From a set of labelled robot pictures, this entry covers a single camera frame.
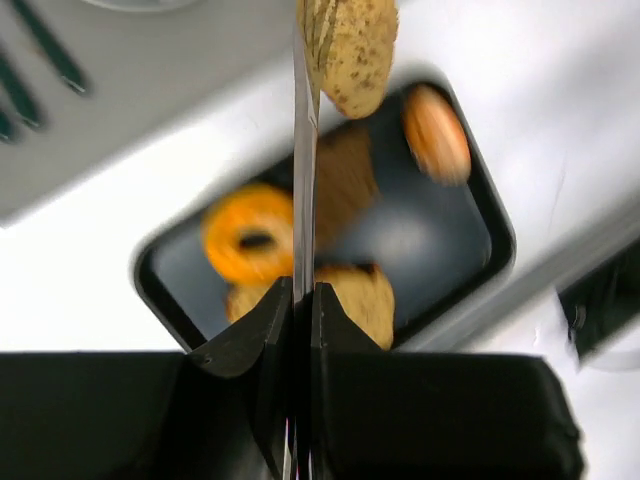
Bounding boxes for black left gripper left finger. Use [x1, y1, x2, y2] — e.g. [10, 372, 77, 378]
[190, 277, 293, 479]

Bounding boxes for grey placemat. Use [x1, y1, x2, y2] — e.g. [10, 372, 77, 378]
[1, 1, 294, 218]

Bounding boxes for glossy orange bun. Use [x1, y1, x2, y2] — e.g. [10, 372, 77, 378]
[403, 85, 471, 185]

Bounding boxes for green handled fork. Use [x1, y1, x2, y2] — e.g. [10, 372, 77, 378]
[1, 49, 46, 130]

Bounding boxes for orange glazed donut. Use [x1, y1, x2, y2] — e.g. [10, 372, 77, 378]
[202, 184, 294, 284]

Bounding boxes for metal tongs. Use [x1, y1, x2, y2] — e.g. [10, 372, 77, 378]
[286, 26, 319, 479]

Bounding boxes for black baking tray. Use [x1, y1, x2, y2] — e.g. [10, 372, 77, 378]
[133, 65, 516, 350]

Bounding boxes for brown chocolate croissant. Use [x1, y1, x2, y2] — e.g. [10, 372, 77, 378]
[315, 126, 379, 249]

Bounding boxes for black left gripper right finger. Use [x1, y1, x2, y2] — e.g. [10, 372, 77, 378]
[309, 282, 382, 479]

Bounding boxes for green handled knife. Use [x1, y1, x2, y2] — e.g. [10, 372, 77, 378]
[8, 0, 91, 95]

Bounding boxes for seeded bread slice front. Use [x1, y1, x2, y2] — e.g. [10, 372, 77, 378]
[315, 265, 395, 350]

